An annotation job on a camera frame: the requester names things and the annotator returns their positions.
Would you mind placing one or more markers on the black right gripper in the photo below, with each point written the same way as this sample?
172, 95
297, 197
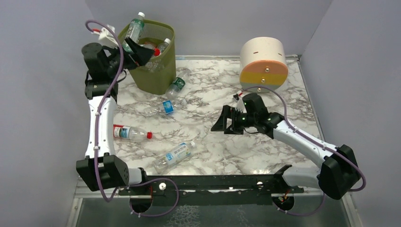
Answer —
231, 121

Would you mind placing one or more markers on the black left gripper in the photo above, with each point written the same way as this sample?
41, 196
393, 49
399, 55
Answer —
130, 50

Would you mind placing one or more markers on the green tea bottle white cap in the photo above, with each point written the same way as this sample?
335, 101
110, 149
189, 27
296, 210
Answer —
136, 27

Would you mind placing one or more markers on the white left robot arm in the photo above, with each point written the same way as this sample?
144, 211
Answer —
101, 168

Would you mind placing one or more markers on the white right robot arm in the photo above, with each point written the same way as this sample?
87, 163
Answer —
335, 171

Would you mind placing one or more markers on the green plastic waste bin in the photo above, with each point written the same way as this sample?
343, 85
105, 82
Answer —
159, 73

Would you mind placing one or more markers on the clear bottle light blue label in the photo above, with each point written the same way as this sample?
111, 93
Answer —
174, 156

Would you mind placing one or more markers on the clear bottle dark green label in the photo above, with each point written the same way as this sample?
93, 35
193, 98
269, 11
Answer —
178, 84

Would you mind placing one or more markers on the clear bottle blue band label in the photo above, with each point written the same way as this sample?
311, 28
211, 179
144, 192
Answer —
165, 108

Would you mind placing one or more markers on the cream cylinder with coloured face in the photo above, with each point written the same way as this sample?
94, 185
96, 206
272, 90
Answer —
262, 64

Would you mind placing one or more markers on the clear bottle red blue label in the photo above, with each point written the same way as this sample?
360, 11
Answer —
131, 133

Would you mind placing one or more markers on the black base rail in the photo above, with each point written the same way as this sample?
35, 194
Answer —
211, 190

